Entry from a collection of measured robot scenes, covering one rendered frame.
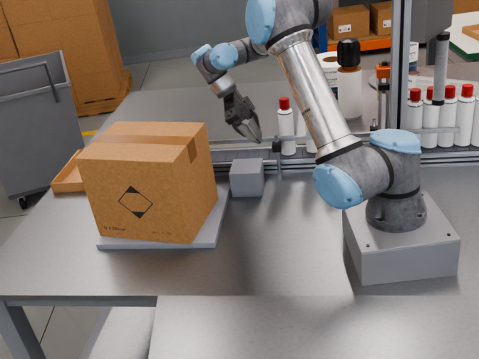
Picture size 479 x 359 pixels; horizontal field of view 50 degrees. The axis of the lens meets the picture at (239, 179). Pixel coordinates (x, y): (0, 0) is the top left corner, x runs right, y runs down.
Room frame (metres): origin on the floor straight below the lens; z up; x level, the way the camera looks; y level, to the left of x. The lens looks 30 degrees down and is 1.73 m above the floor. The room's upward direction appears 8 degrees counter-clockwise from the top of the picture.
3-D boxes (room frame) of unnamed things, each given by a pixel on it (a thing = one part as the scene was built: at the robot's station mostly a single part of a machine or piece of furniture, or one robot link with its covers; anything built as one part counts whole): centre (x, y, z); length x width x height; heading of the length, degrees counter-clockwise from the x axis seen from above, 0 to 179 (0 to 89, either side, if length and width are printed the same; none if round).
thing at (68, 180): (1.72, 0.50, 0.85); 0.30 x 0.26 x 0.04; 78
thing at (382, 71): (1.46, -0.47, 1.05); 0.10 x 0.04 x 0.33; 168
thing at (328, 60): (2.06, -0.45, 0.95); 0.20 x 0.20 x 0.14
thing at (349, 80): (1.80, -0.46, 1.03); 0.09 x 0.09 x 0.30
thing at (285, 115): (1.57, -0.18, 0.98); 0.05 x 0.05 x 0.20
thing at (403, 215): (1.06, -0.38, 0.98); 0.15 x 0.15 x 0.10
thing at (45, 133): (3.29, 1.32, 0.48); 0.89 x 0.63 x 0.96; 16
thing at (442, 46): (1.38, -0.61, 1.18); 0.04 x 0.04 x 0.21
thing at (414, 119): (1.49, -0.59, 0.98); 0.05 x 0.05 x 0.20
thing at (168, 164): (1.34, 0.26, 0.99); 0.30 x 0.24 x 0.27; 69
